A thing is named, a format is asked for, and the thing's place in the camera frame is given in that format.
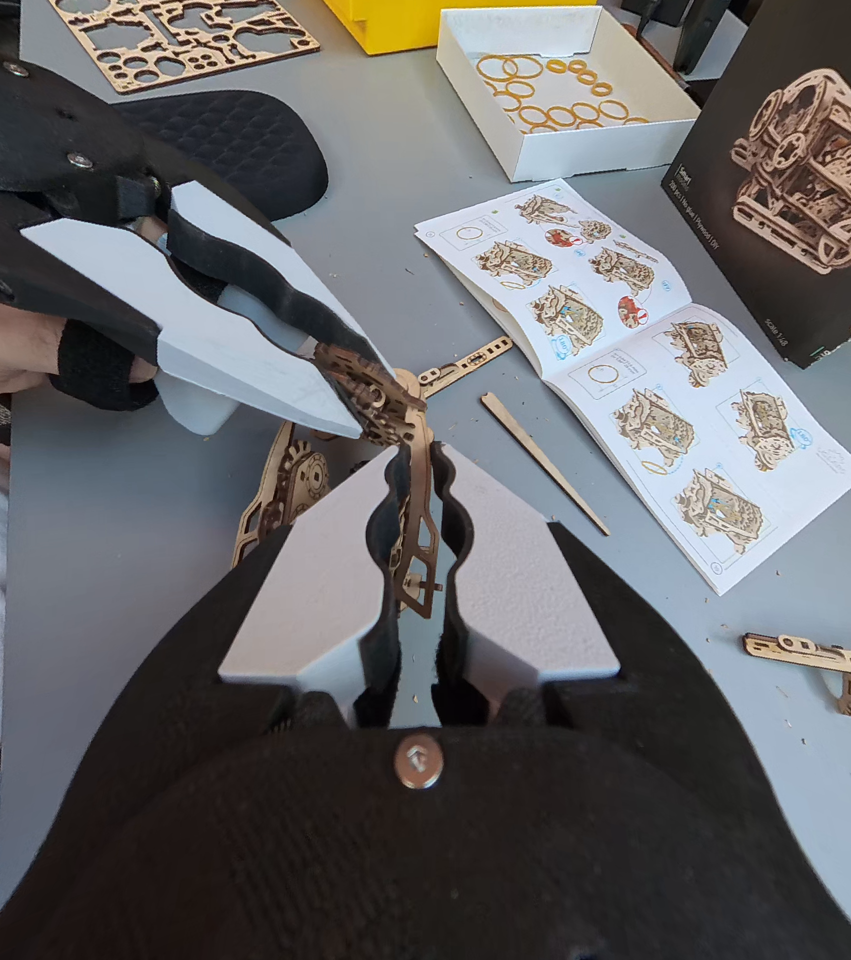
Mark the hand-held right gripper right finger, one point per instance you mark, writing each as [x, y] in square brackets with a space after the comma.
[538, 600]

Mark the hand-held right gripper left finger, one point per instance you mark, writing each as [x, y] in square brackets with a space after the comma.
[305, 600]

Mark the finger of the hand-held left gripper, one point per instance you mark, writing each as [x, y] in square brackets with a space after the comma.
[242, 244]
[230, 360]

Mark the wooden gear mechanical model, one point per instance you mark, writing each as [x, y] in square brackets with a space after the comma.
[283, 480]

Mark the grey desk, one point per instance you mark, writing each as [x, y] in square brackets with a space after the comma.
[95, 525]

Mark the black quilted wrist rest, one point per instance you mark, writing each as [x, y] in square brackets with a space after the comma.
[245, 142]

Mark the pointed wooden stick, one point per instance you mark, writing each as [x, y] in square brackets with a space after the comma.
[545, 463]

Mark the wooden cutout sheet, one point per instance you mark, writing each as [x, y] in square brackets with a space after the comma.
[184, 46]

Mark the slotted wooden strip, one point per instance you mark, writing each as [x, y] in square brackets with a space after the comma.
[470, 360]

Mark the yellow box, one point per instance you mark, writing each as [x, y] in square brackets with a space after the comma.
[395, 26]

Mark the open instruction booklet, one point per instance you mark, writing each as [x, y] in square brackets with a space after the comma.
[785, 495]

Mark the wooden strip with side piece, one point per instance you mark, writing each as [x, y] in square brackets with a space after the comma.
[808, 652]

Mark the white cardboard tray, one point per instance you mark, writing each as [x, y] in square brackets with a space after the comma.
[583, 157]

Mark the black model kit box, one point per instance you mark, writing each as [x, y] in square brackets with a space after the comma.
[718, 112]

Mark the black object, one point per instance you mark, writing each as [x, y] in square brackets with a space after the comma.
[695, 37]

